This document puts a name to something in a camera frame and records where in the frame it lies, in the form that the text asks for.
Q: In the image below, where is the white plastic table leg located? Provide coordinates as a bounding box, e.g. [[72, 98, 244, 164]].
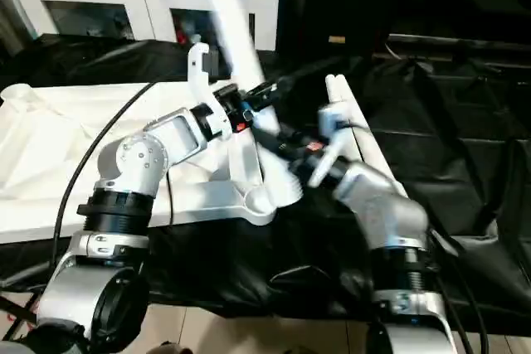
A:
[[201, 0, 306, 211], [334, 74, 410, 202], [325, 75, 348, 109]]

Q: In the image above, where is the white plastic table top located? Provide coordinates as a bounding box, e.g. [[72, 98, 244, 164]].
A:
[[0, 80, 304, 243]]

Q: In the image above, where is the black plastic sheet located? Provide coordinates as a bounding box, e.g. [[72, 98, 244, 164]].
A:
[[0, 32, 531, 338]]

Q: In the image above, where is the long black pole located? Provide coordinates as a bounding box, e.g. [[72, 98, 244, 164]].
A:
[[387, 33, 531, 56]]

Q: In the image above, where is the grey metal stand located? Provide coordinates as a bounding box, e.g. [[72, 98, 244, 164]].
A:
[[0, 0, 35, 56]]

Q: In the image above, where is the black stand leg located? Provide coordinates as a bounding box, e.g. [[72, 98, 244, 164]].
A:
[[0, 293, 39, 330]]

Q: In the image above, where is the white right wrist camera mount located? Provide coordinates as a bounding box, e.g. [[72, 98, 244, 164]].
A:
[[309, 104, 358, 187]]

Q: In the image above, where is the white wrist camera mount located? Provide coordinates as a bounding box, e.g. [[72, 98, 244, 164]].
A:
[[309, 104, 358, 187], [186, 42, 233, 142]]

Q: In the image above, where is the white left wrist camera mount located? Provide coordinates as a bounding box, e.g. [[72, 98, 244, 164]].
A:
[[186, 42, 233, 142]]

